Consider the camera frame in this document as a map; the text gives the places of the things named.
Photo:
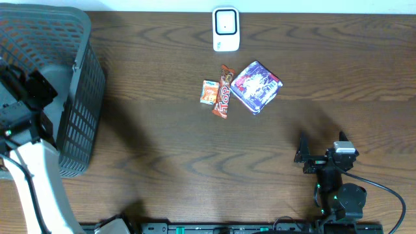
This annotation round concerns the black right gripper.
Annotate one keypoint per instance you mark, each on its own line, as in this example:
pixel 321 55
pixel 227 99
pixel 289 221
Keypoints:
pixel 303 155

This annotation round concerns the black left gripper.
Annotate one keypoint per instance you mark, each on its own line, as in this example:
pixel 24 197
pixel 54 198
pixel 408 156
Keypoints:
pixel 39 90

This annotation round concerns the purple snack pack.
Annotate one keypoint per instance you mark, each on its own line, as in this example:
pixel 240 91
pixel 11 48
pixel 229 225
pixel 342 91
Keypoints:
pixel 255 86

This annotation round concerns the orange Top chocolate bar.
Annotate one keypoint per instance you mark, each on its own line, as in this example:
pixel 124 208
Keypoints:
pixel 223 95

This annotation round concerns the small orange snack packet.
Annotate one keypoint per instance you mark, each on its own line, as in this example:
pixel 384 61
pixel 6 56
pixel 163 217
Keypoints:
pixel 209 92

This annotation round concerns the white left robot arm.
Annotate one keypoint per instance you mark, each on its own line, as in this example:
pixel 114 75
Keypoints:
pixel 29 120

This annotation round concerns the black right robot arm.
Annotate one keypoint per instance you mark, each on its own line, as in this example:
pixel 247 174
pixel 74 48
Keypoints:
pixel 340 203

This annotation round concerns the grey plastic mesh basket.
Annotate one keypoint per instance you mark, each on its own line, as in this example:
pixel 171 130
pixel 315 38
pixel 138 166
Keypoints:
pixel 56 41

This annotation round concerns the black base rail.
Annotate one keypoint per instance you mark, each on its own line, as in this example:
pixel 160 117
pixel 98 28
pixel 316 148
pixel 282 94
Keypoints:
pixel 283 226

